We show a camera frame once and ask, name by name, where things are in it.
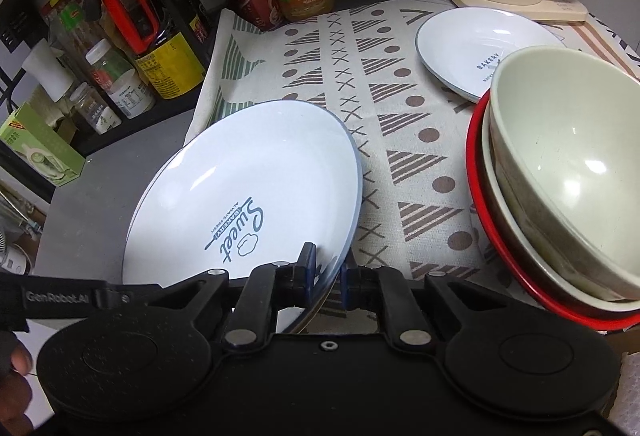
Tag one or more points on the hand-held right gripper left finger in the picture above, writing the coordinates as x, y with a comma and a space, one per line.
307, 266

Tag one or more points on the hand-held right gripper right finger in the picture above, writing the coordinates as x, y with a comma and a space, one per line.
347, 286

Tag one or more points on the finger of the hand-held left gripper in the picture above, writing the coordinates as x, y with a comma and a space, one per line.
125, 297

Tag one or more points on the large blue-rimmed white plate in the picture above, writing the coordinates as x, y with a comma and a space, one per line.
225, 196

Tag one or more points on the cream bowl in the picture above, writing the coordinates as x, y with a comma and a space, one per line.
565, 165
492, 188

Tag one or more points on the red and black bowl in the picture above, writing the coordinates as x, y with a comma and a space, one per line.
575, 316

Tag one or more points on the small blue-rimmed white plate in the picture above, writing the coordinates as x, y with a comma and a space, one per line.
465, 45

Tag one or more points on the person's left hand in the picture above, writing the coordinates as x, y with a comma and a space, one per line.
20, 361

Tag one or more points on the white plastic device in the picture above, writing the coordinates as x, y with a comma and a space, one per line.
12, 248

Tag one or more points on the green carton box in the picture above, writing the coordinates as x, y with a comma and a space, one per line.
45, 150

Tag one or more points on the black metal shelf rack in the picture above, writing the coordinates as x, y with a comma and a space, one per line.
125, 143

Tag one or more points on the patterned fringed table mat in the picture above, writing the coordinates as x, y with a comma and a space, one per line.
400, 115

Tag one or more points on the clear spice jar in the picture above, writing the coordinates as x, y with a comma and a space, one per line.
95, 110

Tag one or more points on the small white jar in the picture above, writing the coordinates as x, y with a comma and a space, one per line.
131, 95

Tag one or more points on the white-capped green jar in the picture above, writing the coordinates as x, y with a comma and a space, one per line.
110, 63

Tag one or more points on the large soy sauce bottle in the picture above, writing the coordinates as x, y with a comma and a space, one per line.
165, 65

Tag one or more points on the red drink can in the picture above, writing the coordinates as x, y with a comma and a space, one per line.
257, 0

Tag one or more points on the green-labelled sauce bottle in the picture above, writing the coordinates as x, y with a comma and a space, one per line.
75, 25

